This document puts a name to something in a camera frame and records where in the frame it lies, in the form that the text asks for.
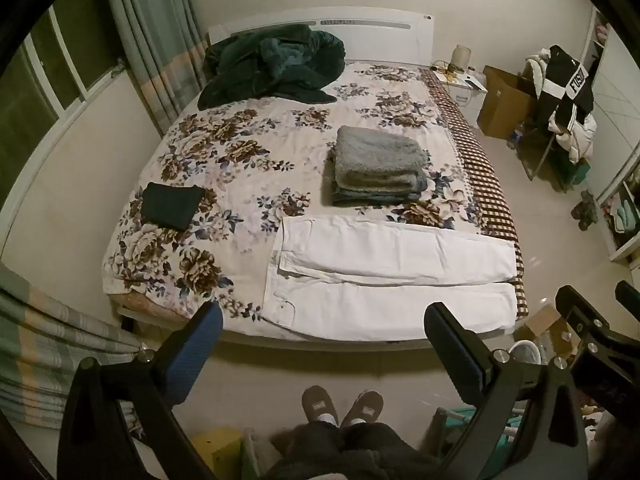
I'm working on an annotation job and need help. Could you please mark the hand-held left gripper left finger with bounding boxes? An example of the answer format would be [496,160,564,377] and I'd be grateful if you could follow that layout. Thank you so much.
[57,301,224,480]

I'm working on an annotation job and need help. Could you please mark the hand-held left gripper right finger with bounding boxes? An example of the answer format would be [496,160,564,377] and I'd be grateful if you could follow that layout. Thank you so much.
[423,302,589,480]

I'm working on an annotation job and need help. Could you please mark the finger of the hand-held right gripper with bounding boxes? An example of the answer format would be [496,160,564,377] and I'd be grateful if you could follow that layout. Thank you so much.
[555,285,640,361]
[615,280,640,317]

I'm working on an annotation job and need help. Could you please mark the white pants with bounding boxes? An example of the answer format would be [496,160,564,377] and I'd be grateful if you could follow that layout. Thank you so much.
[262,216,518,343]

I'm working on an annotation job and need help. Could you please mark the person's legs in dark pants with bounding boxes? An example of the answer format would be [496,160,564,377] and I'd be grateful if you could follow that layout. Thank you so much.
[260,422,443,480]

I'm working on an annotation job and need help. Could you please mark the small open cardboard box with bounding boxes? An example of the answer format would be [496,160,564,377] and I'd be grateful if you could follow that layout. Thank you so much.
[522,304,581,357]

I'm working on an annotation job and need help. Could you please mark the grey-green plush slippers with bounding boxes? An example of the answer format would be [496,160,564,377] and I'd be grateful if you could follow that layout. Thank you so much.
[571,191,599,231]

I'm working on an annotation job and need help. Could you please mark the yellow box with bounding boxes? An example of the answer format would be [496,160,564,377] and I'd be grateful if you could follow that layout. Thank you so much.
[192,427,247,480]

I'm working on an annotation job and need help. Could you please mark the person's right slipper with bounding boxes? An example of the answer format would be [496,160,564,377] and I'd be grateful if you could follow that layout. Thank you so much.
[341,390,385,429]

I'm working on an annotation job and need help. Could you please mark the person's slipper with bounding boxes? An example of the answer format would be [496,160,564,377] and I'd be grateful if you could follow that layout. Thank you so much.
[341,390,385,429]
[301,385,340,429]

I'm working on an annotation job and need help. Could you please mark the person's left slipper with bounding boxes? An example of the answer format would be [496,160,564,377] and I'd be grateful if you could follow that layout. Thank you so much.
[301,385,340,429]

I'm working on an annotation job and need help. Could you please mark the green storage box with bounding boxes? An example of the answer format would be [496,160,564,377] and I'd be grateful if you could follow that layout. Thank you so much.
[565,157,594,187]

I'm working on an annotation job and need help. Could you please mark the folded dark green cloth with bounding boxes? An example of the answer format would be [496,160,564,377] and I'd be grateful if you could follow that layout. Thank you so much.
[141,183,207,229]

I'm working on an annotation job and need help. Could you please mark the green striped curtain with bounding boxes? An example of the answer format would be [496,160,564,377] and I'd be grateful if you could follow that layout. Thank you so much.
[100,0,211,137]
[0,262,147,431]

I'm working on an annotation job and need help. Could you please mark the white puffy jacket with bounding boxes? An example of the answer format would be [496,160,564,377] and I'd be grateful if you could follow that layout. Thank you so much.
[547,110,598,163]

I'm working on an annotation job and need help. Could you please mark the folded blue jeans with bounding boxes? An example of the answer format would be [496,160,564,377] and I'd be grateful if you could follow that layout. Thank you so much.
[331,185,427,207]

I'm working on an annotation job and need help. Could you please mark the brown checked bed sheet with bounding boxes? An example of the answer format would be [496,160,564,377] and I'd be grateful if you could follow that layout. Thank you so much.
[420,67,527,318]

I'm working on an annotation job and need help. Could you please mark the bed with floral sheet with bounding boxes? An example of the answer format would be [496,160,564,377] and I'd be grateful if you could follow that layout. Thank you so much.
[102,60,488,346]

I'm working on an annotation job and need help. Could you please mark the white wardrobe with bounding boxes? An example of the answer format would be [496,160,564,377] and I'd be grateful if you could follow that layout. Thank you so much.
[580,5,640,263]

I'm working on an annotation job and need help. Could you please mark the folded grey fleece garment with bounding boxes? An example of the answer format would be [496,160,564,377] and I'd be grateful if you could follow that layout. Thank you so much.
[327,126,432,197]

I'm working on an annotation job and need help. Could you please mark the black and white jacket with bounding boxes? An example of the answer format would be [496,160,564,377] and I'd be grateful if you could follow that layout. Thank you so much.
[537,45,596,133]

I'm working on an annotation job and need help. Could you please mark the brown cardboard box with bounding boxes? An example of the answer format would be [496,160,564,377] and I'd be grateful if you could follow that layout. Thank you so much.
[476,65,540,140]

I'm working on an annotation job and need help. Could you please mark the white nightstand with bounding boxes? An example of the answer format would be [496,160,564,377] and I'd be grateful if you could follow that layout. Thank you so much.
[432,67,489,122]

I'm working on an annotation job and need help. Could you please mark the pale fuzzy garment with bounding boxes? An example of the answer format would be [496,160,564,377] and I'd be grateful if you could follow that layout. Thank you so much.
[524,49,552,98]

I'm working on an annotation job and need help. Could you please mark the cream table lamp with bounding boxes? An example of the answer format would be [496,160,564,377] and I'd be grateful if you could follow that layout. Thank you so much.
[450,45,474,76]

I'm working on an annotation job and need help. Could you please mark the dark green quilt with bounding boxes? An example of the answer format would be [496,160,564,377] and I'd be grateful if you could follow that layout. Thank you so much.
[197,24,347,110]

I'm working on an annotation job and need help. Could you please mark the white framed window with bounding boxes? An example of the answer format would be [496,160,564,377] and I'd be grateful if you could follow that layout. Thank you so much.
[0,5,125,171]

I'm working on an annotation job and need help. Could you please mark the white bed headboard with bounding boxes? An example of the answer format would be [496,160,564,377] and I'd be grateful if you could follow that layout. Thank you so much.
[207,7,436,67]

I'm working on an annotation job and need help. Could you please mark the metal frame chair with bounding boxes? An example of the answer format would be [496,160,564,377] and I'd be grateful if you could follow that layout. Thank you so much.
[517,110,596,192]

